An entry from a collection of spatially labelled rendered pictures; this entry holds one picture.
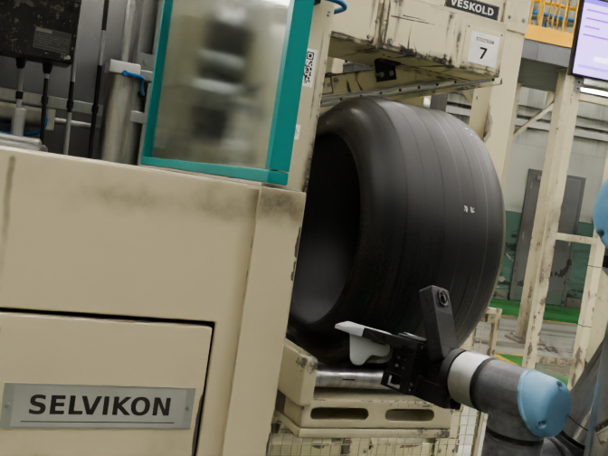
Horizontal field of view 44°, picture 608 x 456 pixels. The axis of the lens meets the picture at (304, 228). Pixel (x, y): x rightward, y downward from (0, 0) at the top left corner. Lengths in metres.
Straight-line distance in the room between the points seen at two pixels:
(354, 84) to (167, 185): 1.44
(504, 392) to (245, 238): 0.49
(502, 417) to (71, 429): 0.58
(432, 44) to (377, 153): 0.59
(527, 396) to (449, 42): 1.21
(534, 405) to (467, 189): 0.61
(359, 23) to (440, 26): 0.23
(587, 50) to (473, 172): 4.24
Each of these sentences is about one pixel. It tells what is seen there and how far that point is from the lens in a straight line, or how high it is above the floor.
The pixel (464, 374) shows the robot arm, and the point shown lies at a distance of 1.05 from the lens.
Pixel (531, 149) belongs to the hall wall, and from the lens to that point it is 12.40.
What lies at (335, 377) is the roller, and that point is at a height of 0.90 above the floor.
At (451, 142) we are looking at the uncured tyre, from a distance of 1.54.
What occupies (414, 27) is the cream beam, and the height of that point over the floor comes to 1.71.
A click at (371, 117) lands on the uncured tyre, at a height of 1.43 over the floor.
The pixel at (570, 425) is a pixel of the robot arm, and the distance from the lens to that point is 1.12.
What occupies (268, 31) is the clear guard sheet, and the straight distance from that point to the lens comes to 0.72.
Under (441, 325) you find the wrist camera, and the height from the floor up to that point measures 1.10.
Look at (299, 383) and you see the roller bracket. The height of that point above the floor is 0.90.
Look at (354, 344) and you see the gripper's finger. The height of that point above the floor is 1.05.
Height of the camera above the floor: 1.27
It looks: 3 degrees down
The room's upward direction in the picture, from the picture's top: 9 degrees clockwise
